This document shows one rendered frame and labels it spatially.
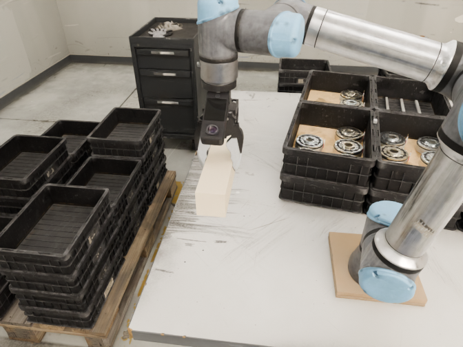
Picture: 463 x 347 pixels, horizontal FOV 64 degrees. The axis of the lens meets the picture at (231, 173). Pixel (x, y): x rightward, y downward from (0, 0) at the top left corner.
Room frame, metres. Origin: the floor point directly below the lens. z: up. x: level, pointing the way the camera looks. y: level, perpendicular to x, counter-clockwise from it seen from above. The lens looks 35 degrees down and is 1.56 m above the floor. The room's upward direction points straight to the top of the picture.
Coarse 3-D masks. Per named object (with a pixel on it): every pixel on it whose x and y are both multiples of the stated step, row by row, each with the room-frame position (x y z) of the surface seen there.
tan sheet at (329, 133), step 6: (300, 126) 1.39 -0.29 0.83; (306, 126) 1.39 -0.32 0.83; (312, 126) 1.39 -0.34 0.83; (300, 132) 1.34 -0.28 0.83; (306, 132) 1.34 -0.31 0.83; (312, 132) 1.34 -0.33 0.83; (318, 132) 1.34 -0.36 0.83; (324, 132) 1.34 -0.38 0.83; (330, 132) 1.34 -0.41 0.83; (324, 138) 1.29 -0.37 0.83; (330, 138) 1.29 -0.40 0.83; (294, 144) 1.24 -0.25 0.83; (330, 144) 1.24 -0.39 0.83; (324, 150) 1.20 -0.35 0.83; (330, 150) 1.20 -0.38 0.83
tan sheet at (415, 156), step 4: (408, 140) 1.27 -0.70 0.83; (412, 140) 1.27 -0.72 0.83; (416, 140) 1.27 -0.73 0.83; (408, 144) 1.24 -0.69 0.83; (412, 144) 1.24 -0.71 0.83; (404, 148) 1.21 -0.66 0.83; (408, 148) 1.21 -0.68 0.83; (412, 148) 1.21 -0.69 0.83; (408, 152) 1.18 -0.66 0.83; (412, 152) 1.18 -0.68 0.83; (416, 152) 1.18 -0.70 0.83; (412, 156) 1.15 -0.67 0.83; (416, 156) 1.15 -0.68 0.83; (412, 160) 1.12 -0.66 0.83; (416, 160) 1.12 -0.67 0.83; (408, 164) 1.10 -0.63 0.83; (412, 164) 1.10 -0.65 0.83; (416, 164) 1.10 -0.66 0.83
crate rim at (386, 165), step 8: (376, 112) 1.32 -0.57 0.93; (384, 112) 1.32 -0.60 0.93; (392, 112) 1.32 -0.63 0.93; (376, 128) 1.18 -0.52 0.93; (376, 136) 1.12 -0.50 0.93; (376, 144) 1.07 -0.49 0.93; (376, 152) 1.02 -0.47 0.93; (376, 160) 0.98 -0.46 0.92; (384, 168) 0.95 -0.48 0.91; (392, 168) 0.95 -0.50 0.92; (400, 168) 0.94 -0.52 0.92; (408, 168) 0.94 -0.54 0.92; (416, 168) 0.93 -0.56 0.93; (424, 168) 0.93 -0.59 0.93
